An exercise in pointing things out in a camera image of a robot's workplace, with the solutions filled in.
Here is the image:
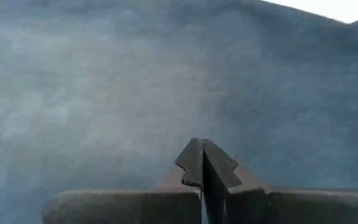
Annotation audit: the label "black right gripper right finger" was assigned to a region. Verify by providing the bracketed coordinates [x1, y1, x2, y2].
[201, 138, 358, 224]

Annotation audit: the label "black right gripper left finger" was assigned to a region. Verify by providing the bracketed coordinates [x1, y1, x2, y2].
[41, 138, 204, 224]

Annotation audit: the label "blue denim jeans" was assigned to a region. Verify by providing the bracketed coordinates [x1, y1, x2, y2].
[0, 0, 358, 224]

